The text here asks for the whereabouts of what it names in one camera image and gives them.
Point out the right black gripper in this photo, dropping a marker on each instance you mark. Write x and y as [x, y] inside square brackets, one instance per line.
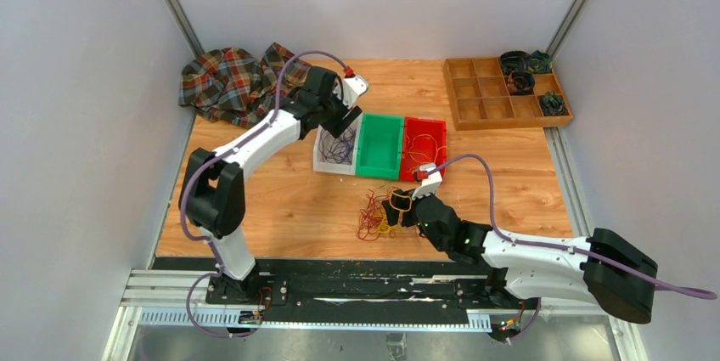
[401, 200]

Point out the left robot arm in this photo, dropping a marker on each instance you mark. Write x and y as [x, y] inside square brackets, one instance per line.
[213, 193]

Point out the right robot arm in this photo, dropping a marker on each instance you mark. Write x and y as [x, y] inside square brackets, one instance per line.
[602, 269]

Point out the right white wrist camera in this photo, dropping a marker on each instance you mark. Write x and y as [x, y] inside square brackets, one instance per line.
[429, 178]

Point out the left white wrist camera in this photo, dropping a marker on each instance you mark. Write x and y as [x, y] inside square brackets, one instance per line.
[350, 89]

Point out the wooden compartment tray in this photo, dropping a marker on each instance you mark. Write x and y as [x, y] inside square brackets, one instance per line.
[479, 98]

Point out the aluminium frame rail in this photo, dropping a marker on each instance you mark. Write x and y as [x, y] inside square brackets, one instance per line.
[163, 316]

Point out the green coil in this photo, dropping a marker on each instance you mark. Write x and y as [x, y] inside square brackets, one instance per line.
[539, 62]
[553, 104]

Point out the dark coil middle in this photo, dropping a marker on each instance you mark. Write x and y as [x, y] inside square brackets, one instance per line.
[520, 83]

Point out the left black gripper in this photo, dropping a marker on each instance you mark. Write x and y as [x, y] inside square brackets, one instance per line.
[345, 121]

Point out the green coil lower right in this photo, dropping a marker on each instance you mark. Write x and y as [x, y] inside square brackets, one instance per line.
[553, 104]

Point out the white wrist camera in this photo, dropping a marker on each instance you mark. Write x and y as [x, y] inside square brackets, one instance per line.
[350, 89]
[429, 178]

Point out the red plastic bin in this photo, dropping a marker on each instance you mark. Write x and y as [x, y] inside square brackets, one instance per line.
[424, 141]

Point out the green coil top right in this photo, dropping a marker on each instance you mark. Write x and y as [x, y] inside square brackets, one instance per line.
[539, 62]

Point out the plaid cloth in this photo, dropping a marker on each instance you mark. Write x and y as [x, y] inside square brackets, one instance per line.
[231, 85]

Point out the green plastic bin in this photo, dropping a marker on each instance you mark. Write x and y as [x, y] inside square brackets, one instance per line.
[379, 149]

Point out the black coil top left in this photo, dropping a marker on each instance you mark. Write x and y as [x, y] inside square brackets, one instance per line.
[514, 61]

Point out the white plastic bin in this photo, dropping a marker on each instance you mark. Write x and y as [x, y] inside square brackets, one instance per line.
[337, 155]

